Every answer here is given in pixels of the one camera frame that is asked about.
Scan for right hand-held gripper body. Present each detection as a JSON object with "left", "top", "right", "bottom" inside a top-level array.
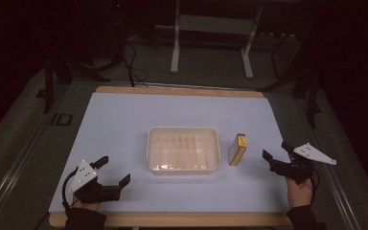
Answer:
[{"left": 269, "top": 142, "right": 337, "bottom": 185}]

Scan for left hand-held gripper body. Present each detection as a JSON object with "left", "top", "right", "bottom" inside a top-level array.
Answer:
[{"left": 66, "top": 160, "right": 123, "bottom": 205}]

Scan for person's left hand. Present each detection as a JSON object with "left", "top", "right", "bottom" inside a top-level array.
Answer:
[{"left": 72, "top": 198, "right": 103, "bottom": 212}]

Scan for person's right hand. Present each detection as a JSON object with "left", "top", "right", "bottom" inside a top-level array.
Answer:
[{"left": 286, "top": 177, "right": 314, "bottom": 209}]

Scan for yellow box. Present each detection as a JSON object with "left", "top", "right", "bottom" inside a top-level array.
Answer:
[{"left": 227, "top": 132, "right": 248, "bottom": 168}]

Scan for white table mat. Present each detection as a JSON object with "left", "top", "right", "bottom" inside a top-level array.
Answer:
[{"left": 48, "top": 92, "right": 290, "bottom": 214}]

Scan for black metal stand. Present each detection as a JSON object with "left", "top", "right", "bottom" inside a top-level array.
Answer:
[{"left": 257, "top": 32, "right": 324, "bottom": 129}]

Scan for white plastic tray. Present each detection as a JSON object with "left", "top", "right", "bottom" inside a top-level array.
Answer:
[{"left": 146, "top": 126, "right": 221, "bottom": 175}]

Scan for black tripod stand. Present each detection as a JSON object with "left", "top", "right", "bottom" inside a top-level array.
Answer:
[{"left": 42, "top": 0, "right": 136, "bottom": 115}]

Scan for white metal stand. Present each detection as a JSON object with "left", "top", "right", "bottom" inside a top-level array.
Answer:
[{"left": 170, "top": 0, "right": 265, "bottom": 81}]

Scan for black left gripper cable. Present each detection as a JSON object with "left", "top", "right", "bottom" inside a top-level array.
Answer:
[{"left": 61, "top": 167, "right": 80, "bottom": 214}]

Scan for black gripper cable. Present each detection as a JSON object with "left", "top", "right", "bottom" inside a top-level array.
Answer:
[
  {"left": 310, "top": 168, "right": 321, "bottom": 205},
  {"left": 61, "top": 167, "right": 80, "bottom": 214}
]

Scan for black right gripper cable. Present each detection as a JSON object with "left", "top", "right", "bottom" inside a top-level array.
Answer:
[{"left": 310, "top": 168, "right": 321, "bottom": 205}]

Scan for black floor bracket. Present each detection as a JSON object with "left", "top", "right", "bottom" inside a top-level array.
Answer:
[{"left": 50, "top": 112, "right": 74, "bottom": 127}]

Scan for metal floor rail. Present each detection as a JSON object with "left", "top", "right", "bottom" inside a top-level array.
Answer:
[{"left": 0, "top": 119, "right": 54, "bottom": 228}]

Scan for black floor cables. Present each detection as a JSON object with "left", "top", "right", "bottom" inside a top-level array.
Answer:
[{"left": 121, "top": 39, "right": 150, "bottom": 88}]

